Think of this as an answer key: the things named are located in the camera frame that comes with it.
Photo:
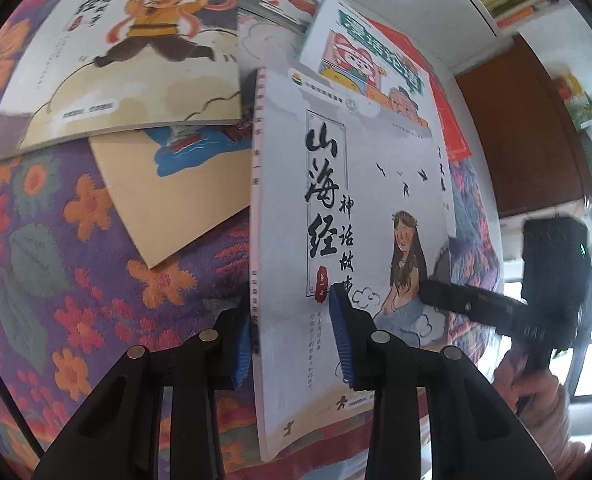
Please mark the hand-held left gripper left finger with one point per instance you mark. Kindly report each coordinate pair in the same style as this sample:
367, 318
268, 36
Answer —
243, 355

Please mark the tan ship-cover book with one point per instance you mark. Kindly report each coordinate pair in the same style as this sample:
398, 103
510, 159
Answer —
176, 210

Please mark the floral blanket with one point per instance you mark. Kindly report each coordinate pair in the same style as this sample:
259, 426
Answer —
51, 260

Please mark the white long-haired woman book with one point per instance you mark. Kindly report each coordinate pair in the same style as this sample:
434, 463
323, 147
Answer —
365, 220

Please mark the person's right hand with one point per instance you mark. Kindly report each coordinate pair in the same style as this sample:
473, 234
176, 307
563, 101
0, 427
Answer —
508, 377

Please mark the red cover book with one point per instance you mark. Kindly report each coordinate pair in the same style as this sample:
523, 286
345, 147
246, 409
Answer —
450, 120

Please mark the brown wooden cabinet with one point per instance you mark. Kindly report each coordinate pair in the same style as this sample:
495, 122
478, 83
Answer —
525, 135

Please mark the white running man book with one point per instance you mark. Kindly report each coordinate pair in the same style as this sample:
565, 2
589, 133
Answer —
151, 85

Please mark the person's right forearm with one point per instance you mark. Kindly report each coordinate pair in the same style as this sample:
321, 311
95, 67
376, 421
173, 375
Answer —
550, 435

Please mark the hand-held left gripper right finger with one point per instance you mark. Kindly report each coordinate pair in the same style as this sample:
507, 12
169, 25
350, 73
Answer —
343, 340

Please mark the red and yellow packet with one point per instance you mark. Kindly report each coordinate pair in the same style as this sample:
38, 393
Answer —
568, 86

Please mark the white yellow-robed man book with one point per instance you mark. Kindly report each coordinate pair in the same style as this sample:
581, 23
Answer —
443, 185

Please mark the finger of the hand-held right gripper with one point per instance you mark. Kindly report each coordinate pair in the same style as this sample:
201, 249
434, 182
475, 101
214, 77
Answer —
465, 302

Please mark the white bookshelf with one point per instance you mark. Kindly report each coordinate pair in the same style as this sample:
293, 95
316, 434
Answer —
440, 10

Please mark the cartoon old man book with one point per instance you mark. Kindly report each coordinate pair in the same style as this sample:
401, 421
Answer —
365, 60

